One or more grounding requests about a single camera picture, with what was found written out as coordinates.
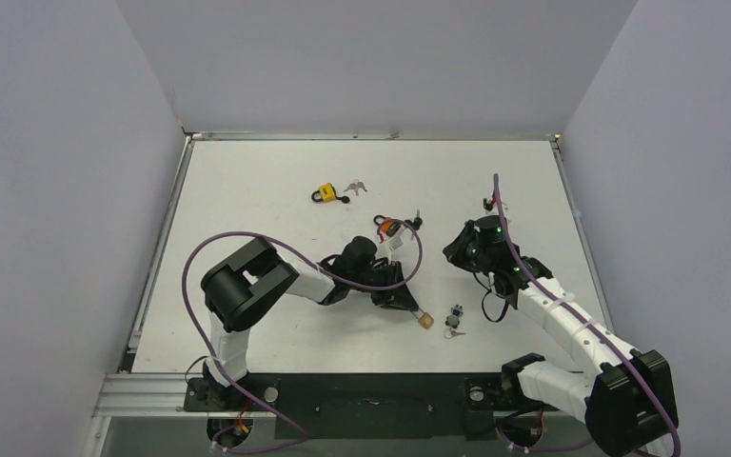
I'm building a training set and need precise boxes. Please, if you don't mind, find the silver key with rings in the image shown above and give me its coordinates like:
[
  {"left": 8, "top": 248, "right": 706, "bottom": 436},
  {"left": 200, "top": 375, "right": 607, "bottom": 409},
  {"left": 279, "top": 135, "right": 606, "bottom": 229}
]
[{"left": 444, "top": 328, "right": 465, "bottom": 340}]

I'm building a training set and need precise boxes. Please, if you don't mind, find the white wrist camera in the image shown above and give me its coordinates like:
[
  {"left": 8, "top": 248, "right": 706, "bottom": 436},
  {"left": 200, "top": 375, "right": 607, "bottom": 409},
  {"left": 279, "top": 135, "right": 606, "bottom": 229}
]
[
  {"left": 377, "top": 233, "right": 404, "bottom": 257},
  {"left": 483, "top": 196, "right": 508, "bottom": 218}
]

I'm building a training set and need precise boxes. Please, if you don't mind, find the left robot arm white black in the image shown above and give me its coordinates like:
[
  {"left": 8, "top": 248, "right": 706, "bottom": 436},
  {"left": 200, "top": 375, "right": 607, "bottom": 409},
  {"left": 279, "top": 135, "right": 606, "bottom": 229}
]
[{"left": 200, "top": 236, "right": 424, "bottom": 409}]

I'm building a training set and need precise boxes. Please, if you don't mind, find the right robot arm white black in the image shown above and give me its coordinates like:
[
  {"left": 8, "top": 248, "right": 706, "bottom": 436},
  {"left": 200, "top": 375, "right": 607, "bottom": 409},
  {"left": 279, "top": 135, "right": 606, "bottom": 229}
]
[{"left": 443, "top": 215, "right": 679, "bottom": 456}]

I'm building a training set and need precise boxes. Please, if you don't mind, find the brass long-shackle padlock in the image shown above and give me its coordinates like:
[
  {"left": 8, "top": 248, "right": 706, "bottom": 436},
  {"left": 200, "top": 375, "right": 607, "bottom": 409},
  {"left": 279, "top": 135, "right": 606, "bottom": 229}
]
[{"left": 410, "top": 309, "right": 435, "bottom": 329}]

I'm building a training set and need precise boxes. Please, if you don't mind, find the orange Opel padlock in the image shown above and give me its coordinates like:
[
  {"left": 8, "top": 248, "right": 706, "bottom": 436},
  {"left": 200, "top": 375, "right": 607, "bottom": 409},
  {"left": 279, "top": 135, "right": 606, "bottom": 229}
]
[{"left": 372, "top": 214, "right": 404, "bottom": 239}]

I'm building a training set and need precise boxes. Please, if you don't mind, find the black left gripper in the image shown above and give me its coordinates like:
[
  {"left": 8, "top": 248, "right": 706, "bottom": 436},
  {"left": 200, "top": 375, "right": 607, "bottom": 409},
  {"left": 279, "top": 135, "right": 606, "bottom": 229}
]
[{"left": 348, "top": 260, "right": 418, "bottom": 311}]

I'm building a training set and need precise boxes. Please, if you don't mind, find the silver key bunch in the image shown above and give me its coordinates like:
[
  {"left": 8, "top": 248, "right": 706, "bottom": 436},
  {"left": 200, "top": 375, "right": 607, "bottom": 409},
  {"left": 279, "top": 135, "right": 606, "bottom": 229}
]
[{"left": 344, "top": 180, "right": 368, "bottom": 196}]

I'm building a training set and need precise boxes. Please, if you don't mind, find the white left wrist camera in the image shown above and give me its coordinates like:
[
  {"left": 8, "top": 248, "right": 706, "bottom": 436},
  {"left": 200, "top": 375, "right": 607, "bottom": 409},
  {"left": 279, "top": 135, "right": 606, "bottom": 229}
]
[{"left": 377, "top": 233, "right": 404, "bottom": 257}]

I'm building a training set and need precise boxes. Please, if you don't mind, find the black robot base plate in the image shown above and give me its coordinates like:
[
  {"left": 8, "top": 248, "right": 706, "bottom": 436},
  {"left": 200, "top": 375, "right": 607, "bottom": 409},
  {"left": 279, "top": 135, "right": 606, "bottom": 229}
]
[{"left": 182, "top": 371, "right": 563, "bottom": 443}]

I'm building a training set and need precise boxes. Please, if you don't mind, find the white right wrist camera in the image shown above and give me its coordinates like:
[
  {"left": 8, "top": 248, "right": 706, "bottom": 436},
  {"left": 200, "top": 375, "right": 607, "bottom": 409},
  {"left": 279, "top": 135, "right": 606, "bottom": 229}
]
[{"left": 483, "top": 196, "right": 508, "bottom": 218}]

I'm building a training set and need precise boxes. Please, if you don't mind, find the yellow Opel padlock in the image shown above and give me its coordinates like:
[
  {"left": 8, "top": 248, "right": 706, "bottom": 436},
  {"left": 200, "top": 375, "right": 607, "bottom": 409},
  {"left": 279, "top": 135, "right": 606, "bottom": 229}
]
[{"left": 310, "top": 183, "right": 350, "bottom": 204}]

